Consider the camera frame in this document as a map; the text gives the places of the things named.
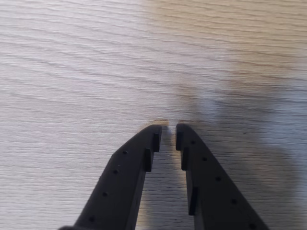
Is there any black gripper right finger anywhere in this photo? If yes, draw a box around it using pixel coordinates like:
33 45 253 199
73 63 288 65
175 123 270 230

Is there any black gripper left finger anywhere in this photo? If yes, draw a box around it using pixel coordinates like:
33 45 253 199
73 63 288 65
57 124 163 230

